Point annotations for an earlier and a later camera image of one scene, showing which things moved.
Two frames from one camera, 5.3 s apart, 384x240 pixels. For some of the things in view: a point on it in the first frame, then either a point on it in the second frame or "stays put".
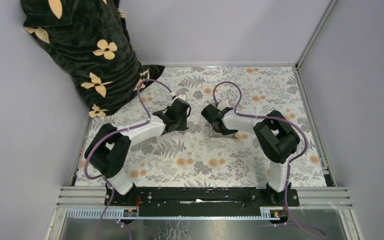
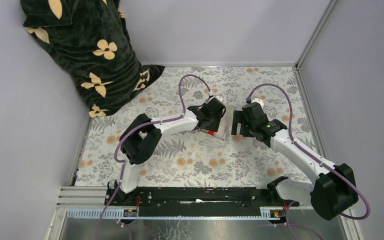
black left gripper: x=182 y=127 to x=214 y=126
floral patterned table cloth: x=195 y=157 stays put
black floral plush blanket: x=90 y=39 stays put
